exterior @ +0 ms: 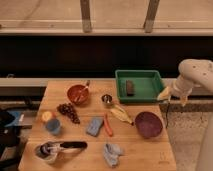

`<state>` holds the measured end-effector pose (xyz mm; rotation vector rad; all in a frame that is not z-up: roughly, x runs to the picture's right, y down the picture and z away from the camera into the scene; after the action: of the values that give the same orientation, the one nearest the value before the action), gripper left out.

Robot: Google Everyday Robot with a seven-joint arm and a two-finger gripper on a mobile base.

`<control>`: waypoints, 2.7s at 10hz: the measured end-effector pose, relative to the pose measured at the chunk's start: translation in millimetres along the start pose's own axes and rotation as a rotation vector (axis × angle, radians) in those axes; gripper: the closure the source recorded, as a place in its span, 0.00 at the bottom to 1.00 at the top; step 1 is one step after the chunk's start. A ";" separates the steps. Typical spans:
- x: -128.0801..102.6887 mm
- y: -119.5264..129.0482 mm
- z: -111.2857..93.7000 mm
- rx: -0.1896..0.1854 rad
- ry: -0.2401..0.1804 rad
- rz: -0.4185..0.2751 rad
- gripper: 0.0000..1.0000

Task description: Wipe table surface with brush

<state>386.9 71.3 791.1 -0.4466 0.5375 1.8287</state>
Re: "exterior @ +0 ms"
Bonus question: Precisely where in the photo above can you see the white cup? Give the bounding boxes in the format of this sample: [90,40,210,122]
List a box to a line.
[34,142,58,164]

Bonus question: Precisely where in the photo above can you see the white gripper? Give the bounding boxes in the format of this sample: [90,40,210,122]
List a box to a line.
[157,76,193,107]

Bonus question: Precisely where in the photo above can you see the green plastic tray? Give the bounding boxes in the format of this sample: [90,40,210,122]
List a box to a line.
[115,70,164,103]

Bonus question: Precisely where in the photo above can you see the red bowl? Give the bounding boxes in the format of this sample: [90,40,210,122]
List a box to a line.
[67,85,89,105]

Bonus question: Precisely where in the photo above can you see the yellow orange fruit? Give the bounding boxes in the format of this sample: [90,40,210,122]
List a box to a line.
[41,111,55,123]

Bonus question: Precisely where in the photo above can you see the orange carrot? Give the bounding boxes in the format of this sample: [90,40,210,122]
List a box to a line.
[104,114,113,137]

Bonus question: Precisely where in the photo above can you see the crumpled blue cloth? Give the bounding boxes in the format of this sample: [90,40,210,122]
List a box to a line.
[103,143,124,167]

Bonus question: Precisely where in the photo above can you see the blue sponge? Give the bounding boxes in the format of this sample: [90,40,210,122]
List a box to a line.
[86,117,103,137]

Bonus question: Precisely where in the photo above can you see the wooden table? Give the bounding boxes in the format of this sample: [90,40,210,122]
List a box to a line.
[19,79,176,171]

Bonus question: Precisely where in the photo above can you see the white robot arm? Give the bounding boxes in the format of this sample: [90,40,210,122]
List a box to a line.
[157,59,213,171]

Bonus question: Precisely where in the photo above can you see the bunch of dark grapes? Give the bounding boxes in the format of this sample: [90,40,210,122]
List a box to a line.
[57,103,80,124]

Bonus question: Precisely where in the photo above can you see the dark brown block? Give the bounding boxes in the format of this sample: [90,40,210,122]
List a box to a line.
[126,80,134,96]

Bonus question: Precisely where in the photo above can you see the spoon in red bowl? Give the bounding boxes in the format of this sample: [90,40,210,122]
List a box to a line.
[75,81,90,102]

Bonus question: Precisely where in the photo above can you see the small metal cup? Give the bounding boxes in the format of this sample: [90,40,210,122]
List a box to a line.
[101,94,112,106]

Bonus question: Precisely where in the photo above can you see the black blue equipment at left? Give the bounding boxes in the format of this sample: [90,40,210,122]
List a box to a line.
[0,109,24,171]

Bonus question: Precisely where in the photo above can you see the yellow banana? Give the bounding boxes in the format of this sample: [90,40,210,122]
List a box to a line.
[110,105,134,125]

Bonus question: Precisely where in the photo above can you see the black handled brush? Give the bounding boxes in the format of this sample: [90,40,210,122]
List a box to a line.
[39,140,88,157]

